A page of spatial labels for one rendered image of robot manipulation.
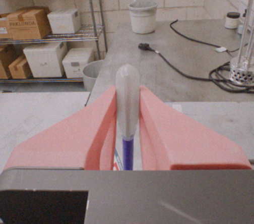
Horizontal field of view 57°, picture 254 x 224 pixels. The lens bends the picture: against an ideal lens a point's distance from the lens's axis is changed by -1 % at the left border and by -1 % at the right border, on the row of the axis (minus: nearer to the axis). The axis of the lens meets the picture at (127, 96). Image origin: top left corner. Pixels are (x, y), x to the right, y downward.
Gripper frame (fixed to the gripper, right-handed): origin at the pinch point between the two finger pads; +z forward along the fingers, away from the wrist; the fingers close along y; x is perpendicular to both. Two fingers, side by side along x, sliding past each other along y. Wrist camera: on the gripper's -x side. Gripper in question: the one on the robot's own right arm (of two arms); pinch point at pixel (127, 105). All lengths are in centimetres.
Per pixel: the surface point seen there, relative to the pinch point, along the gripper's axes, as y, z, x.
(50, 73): 81, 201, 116
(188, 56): -23, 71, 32
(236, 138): -23.8, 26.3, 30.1
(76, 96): 16, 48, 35
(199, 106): -19, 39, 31
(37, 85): 101, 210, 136
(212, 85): -26, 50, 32
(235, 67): -20.4, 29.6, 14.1
